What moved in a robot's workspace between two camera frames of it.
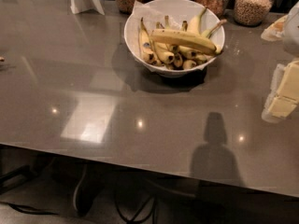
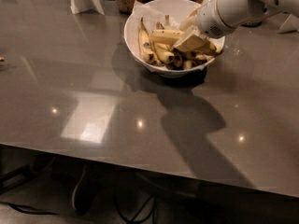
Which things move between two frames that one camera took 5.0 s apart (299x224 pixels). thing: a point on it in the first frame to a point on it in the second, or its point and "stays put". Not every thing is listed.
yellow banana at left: (146, 43) stays put
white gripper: (291, 32) to (211, 18)
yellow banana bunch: (181, 49) stays put
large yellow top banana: (174, 37) stays put
